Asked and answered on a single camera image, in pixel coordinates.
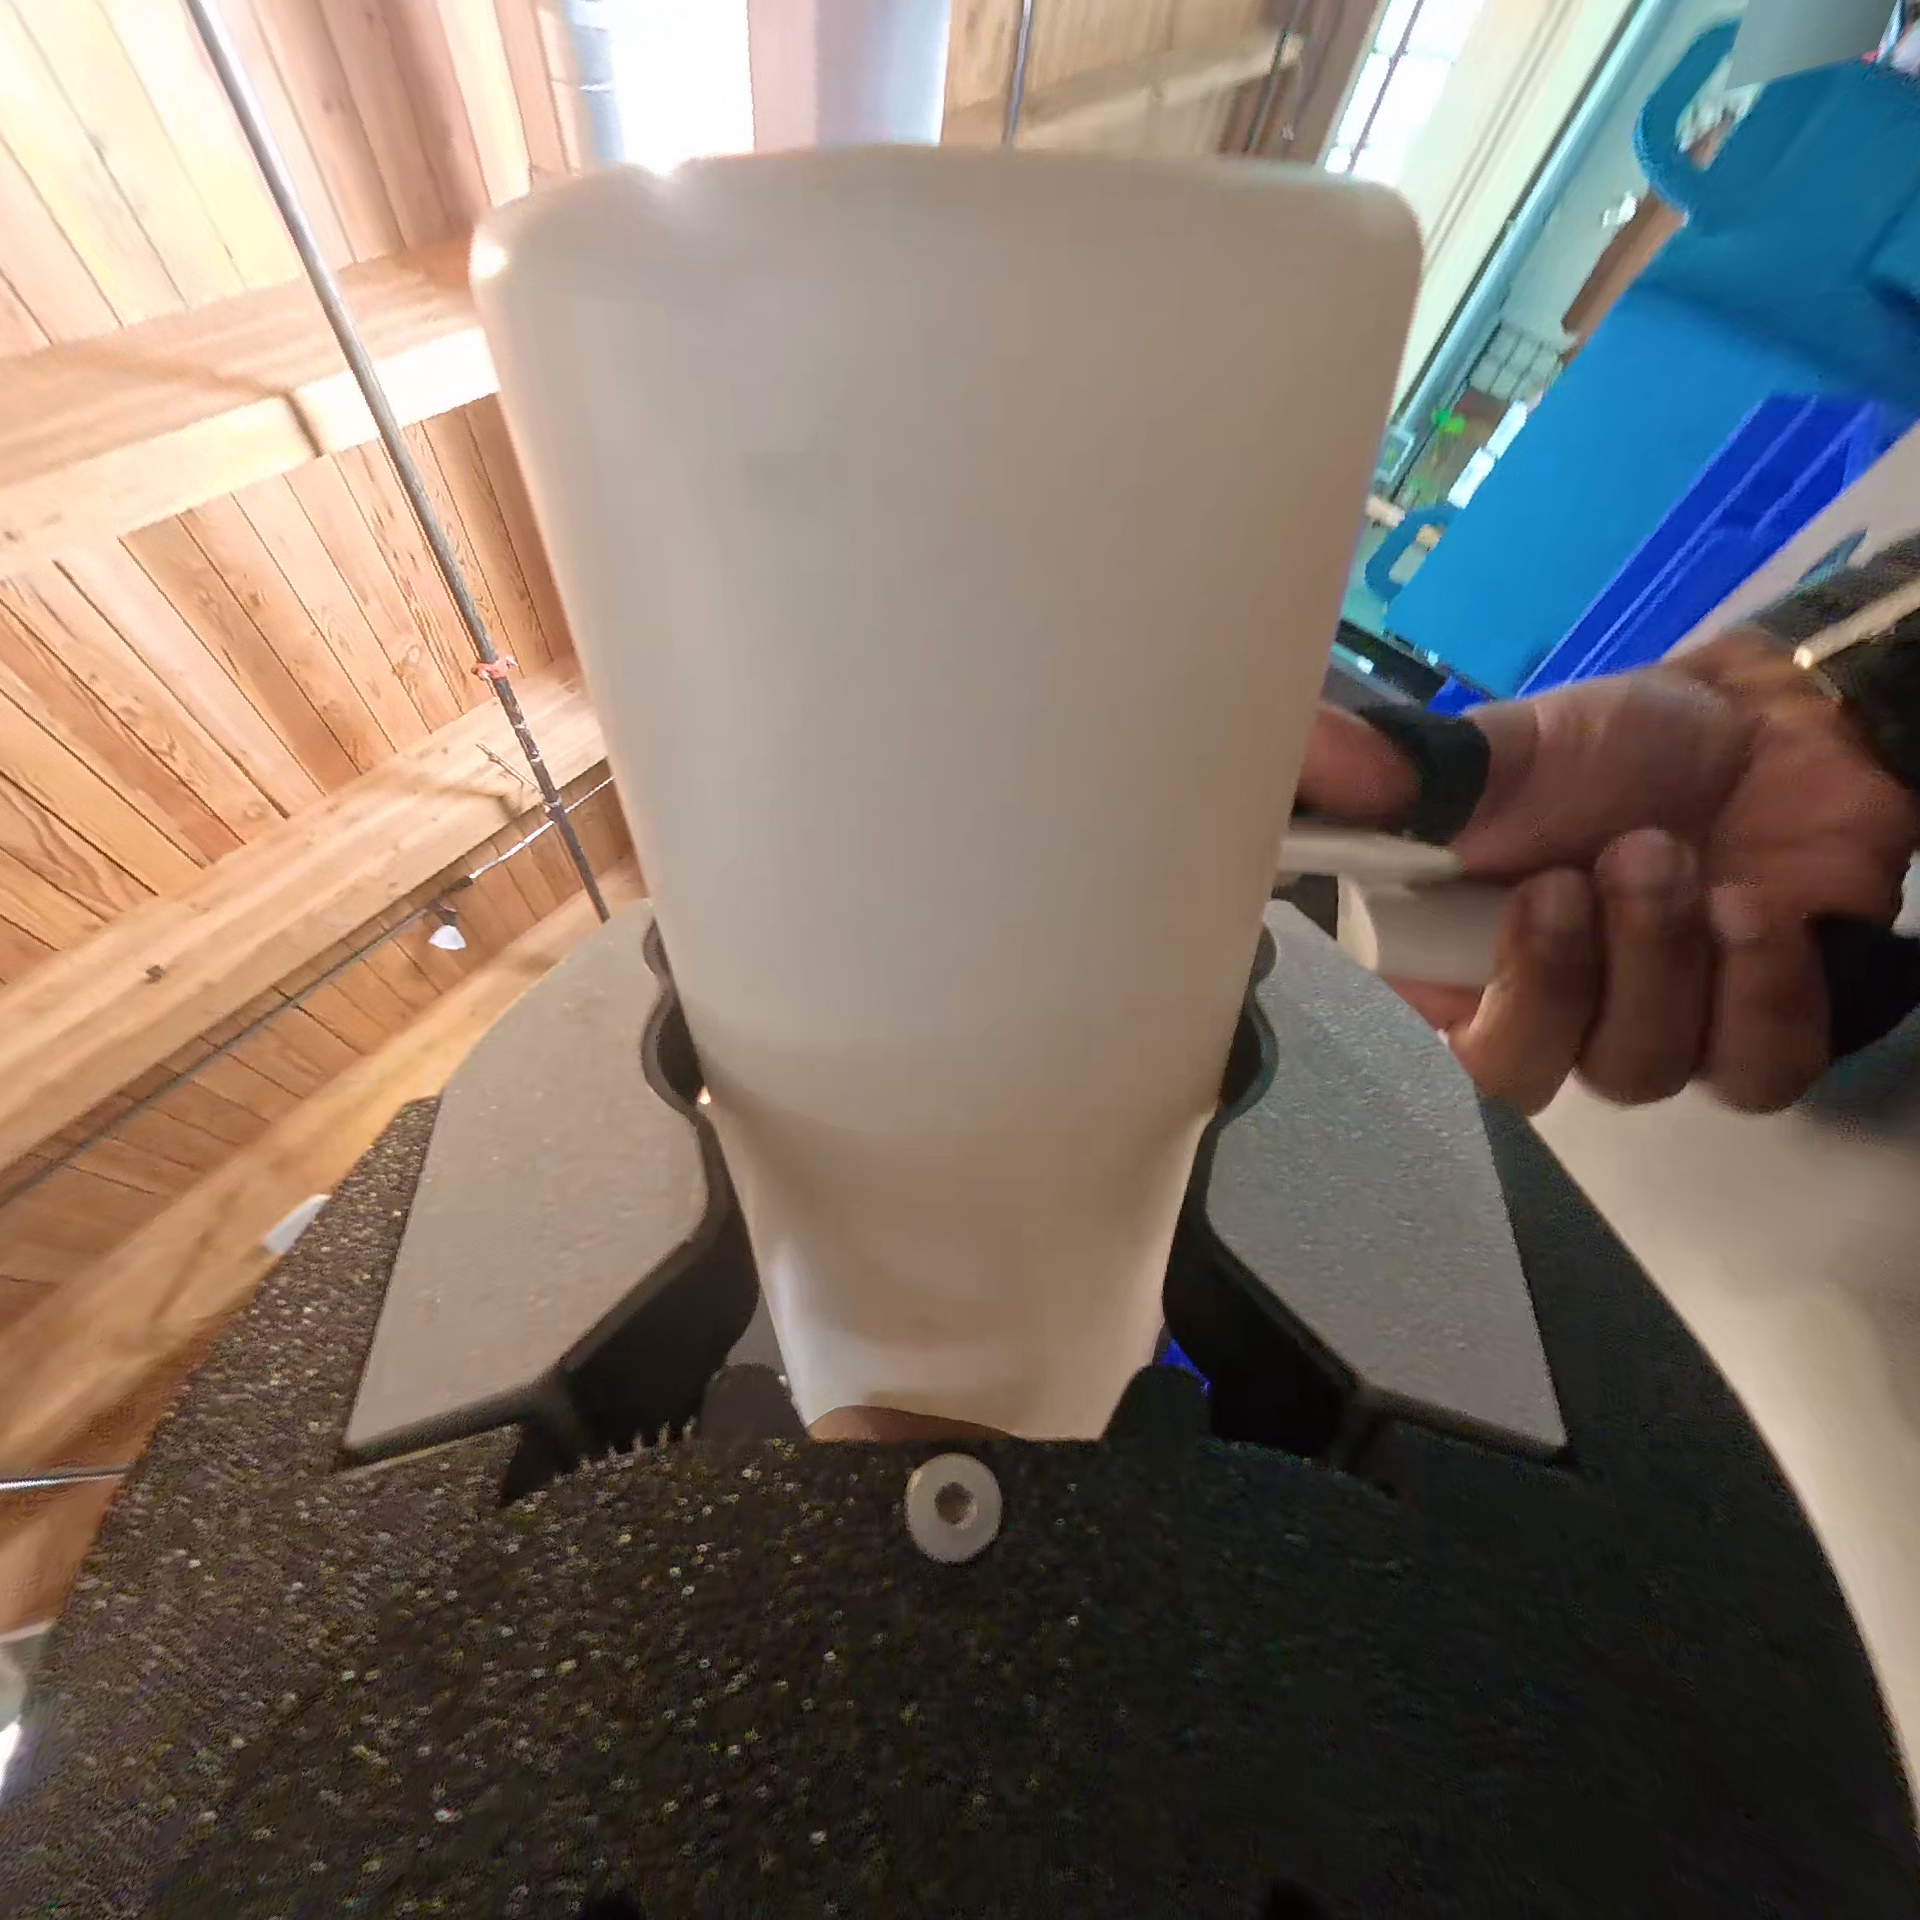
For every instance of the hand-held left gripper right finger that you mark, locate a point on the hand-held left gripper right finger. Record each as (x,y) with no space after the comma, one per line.
(1381,1201)

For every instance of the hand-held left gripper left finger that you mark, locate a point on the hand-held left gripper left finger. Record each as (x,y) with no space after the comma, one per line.
(540,1231)

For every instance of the white tumbler black lid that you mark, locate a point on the white tumbler black lid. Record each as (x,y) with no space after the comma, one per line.
(945,674)

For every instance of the person's right hand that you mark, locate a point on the person's right hand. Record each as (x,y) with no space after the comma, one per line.
(1651,781)

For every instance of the white ceiling access point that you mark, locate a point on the white ceiling access point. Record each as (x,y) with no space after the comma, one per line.
(296,1222)

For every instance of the ceiling track spotlight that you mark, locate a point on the ceiling track spotlight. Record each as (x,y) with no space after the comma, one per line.
(446,933)

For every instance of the blue plastic bin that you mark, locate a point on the blue plastic bin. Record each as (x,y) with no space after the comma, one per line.
(1694,555)

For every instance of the teal partition panel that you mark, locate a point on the teal partition panel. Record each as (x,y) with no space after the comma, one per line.
(1575,451)

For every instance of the metal ceiling rod red tag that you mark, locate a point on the metal ceiling rod red tag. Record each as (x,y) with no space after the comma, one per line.
(391,435)

